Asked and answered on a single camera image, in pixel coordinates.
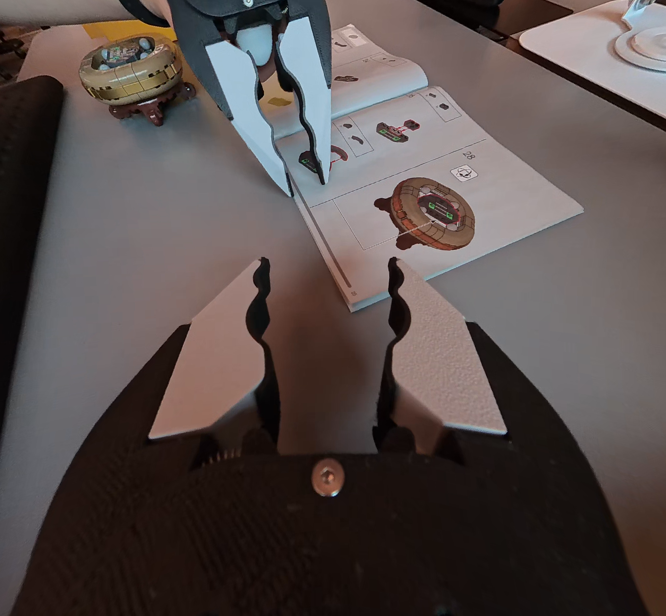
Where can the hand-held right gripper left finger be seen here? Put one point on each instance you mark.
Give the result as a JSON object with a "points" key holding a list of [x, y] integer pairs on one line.
{"points": [[208, 366]]}

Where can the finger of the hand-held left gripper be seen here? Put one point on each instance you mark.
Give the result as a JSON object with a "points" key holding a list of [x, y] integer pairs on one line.
{"points": [[312, 85], [239, 95]]}

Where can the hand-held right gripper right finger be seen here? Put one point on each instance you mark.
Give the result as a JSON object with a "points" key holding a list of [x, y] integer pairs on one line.
{"points": [[447, 366]]}

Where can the tan round brick pot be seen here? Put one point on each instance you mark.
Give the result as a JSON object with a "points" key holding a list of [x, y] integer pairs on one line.
{"points": [[130, 74]]}

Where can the instruction booklet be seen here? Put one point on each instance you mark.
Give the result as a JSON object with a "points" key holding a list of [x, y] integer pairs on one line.
{"points": [[494, 184]]}

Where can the grey desk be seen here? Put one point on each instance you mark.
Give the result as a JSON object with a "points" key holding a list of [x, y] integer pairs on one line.
{"points": [[156, 210]]}

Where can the yellow plastic bin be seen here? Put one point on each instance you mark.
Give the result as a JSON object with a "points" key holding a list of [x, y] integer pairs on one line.
{"points": [[104, 32]]}

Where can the white document stand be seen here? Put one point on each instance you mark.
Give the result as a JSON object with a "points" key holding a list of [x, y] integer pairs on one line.
{"points": [[588, 48]]}

